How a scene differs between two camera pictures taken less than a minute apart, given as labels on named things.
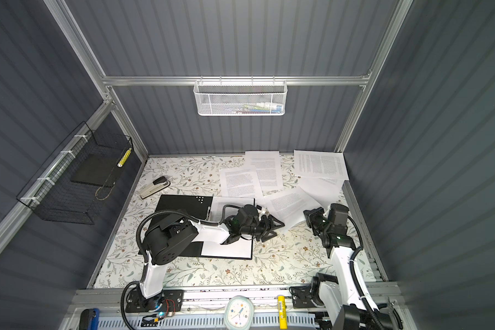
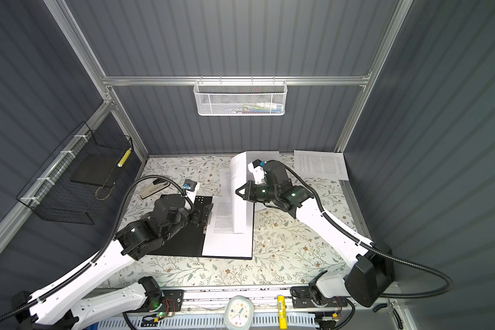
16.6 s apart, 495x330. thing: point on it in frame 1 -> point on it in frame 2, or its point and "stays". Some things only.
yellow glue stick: (282, 308) stays
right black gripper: (313, 214) -> (249, 194)
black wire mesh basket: (71, 186) stays
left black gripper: (271, 224) -> (196, 220)
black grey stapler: (158, 185) stays
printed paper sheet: (320, 163) stays
